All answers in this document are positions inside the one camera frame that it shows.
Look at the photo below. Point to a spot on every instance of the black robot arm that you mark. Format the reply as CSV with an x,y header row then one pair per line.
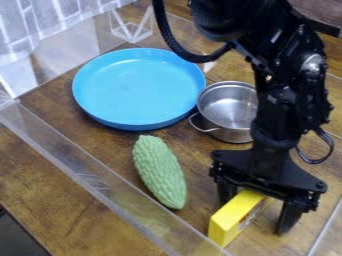
x,y
271,35

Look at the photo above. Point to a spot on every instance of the green bitter gourd toy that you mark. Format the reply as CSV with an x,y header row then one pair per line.
x,y
160,171

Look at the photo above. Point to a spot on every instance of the small steel pot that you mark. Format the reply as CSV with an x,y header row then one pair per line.
x,y
226,111

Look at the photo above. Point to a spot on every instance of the clear acrylic enclosure wall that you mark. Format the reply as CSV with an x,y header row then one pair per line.
x,y
159,225

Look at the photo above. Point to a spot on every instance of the yellow butter brick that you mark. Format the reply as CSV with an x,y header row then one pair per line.
x,y
235,215

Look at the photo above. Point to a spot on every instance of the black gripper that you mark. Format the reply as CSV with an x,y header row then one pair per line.
x,y
290,184

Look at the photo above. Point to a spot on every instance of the blue round tray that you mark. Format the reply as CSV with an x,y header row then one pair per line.
x,y
138,89

